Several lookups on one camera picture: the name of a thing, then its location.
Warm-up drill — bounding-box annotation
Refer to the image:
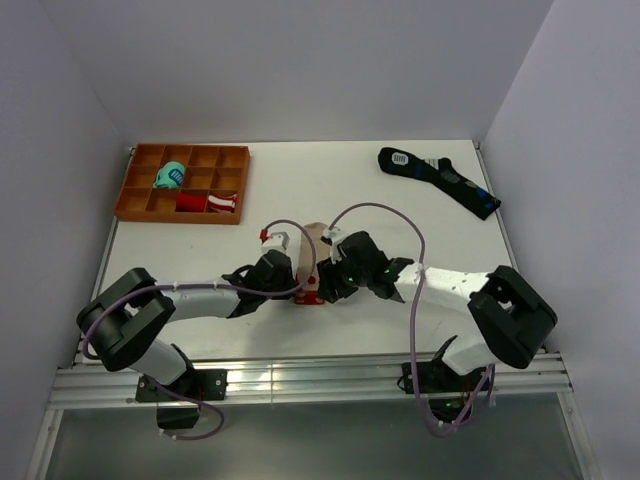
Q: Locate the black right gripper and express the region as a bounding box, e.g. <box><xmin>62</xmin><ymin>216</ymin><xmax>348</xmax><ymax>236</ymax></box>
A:
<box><xmin>317</xmin><ymin>250</ymin><xmax>371</xmax><ymax>303</ymax></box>

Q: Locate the beige sock with red toe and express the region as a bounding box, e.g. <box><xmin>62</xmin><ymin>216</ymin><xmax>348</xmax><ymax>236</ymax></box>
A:
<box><xmin>293</xmin><ymin>222</ymin><xmax>330</xmax><ymax>306</ymax></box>

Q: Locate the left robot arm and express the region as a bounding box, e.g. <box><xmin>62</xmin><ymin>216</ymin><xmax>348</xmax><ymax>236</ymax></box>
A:
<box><xmin>76</xmin><ymin>249</ymin><xmax>297</xmax><ymax>399</ymax></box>

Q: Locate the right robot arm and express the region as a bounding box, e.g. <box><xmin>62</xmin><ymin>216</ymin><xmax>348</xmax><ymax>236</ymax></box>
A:
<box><xmin>317</xmin><ymin>228</ymin><xmax>558</xmax><ymax>390</ymax></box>

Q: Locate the rolled red white striped sock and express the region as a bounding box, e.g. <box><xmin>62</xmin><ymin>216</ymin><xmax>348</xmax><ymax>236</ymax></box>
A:
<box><xmin>207</xmin><ymin>194</ymin><xmax>237</xmax><ymax>214</ymax></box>

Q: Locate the orange compartment tray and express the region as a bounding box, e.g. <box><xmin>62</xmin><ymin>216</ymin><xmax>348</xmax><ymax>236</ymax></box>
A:
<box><xmin>114</xmin><ymin>144</ymin><xmax>250</xmax><ymax>225</ymax></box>

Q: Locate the black blue patterned sock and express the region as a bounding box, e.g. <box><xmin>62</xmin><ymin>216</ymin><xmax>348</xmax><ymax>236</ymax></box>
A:
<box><xmin>377</xmin><ymin>147</ymin><xmax>501</xmax><ymax>220</ymax></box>

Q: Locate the rolled teal sock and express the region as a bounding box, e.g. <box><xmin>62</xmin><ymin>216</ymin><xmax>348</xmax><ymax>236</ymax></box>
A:
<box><xmin>153</xmin><ymin>161</ymin><xmax>186</xmax><ymax>189</ymax></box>

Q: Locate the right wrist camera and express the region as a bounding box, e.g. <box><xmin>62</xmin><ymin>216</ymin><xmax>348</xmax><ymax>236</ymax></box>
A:
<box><xmin>321</xmin><ymin>226</ymin><xmax>345</xmax><ymax>247</ymax></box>

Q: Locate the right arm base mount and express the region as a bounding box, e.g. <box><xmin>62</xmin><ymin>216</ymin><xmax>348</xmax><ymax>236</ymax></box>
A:
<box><xmin>396</xmin><ymin>360</ymin><xmax>495</xmax><ymax>423</ymax></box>

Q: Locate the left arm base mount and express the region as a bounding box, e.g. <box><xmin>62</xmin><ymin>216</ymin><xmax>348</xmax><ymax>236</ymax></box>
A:
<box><xmin>134</xmin><ymin>369</ymin><xmax>228</xmax><ymax>436</ymax></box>

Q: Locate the aluminium rail frame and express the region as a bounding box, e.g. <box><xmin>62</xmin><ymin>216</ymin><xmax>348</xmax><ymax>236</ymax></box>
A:
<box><xmin>27</xmin><ymin>142</ymin><xmax>602</xmax><ymax>479</ymax></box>

